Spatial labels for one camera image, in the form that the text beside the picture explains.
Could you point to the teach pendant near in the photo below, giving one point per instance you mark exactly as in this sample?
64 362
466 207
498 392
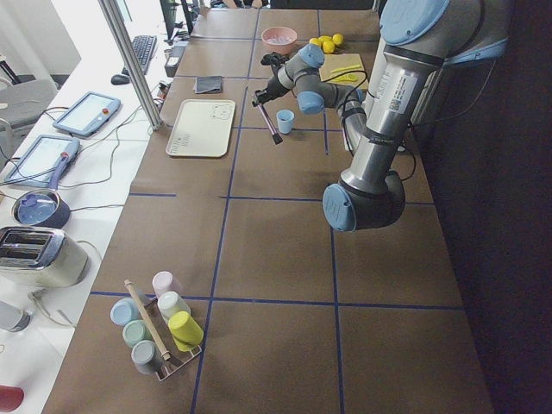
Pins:
44 162

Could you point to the wooden cutting board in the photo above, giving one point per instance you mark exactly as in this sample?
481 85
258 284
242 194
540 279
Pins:
333 61

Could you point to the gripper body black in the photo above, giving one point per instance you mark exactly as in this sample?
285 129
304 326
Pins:
271 90

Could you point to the yellow cup in rack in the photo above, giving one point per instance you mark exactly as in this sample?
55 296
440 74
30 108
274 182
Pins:
185 331

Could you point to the white cup in rack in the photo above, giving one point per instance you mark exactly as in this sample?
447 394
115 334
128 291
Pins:
170 303

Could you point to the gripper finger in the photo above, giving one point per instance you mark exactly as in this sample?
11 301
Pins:
256 103
260 93

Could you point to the black computer mouse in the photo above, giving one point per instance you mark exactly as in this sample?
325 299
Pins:
120 79

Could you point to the cream bear tray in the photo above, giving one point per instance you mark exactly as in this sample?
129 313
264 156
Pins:
202 129

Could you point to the black keyboard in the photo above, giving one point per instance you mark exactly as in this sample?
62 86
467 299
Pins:
144 47

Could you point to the red cup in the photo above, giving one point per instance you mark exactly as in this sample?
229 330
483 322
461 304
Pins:
11 398

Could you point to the blue saucepan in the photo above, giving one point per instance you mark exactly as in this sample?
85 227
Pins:
44 207

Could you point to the lemon slices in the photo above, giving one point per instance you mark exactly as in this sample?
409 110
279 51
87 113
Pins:
345 78

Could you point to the aluminium frame post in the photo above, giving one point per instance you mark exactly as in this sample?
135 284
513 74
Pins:
115 22

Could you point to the grey folded cloth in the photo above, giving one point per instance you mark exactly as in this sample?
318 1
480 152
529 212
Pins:
208 84

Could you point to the light blue cup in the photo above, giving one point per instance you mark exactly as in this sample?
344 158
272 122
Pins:
285 121

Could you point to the teach pendant far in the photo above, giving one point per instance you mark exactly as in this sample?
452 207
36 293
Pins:
88 114

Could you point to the whole lemon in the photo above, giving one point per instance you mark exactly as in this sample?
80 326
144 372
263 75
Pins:
328 47
325 39
315 41
337 39

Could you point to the teach pendant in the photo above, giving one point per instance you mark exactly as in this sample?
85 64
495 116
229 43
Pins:
88 114
44 162

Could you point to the pink cup in rack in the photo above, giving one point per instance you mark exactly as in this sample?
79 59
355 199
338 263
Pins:
164 281

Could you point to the yellow plastic knife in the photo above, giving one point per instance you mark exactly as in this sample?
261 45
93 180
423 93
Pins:
346 68

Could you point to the grey cup in rack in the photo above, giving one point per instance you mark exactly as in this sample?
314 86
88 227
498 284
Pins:
146 357

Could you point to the pink bowl of ice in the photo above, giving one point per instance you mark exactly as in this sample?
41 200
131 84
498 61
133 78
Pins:
279 39

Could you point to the blue cup in rack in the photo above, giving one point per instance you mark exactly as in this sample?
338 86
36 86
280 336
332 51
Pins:
124 311

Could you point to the green cup in rack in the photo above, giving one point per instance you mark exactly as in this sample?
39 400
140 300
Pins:
135 331

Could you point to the white wire cup rack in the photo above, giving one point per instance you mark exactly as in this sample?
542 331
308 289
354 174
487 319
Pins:
173 358

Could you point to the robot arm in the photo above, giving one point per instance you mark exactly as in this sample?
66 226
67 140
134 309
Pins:
417 38

